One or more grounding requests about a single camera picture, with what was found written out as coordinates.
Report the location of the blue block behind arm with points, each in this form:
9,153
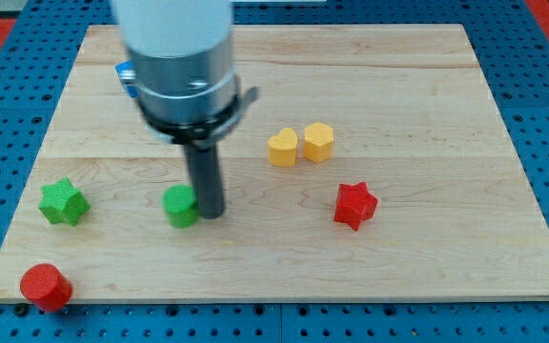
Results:
126,75

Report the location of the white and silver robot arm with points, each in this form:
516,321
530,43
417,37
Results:
183,67

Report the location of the light wooden board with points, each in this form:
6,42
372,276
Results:
413,117

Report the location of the yellow heart block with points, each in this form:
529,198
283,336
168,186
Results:
282,148

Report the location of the yellow hexagon block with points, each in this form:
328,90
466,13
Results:
318,142

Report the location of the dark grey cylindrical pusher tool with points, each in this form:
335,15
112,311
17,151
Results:
204,170

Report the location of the red star block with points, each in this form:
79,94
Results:
354,205

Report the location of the green cylinder block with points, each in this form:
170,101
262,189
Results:
180,207

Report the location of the green star block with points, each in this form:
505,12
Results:
62,202

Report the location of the red cylinder block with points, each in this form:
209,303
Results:
46,287

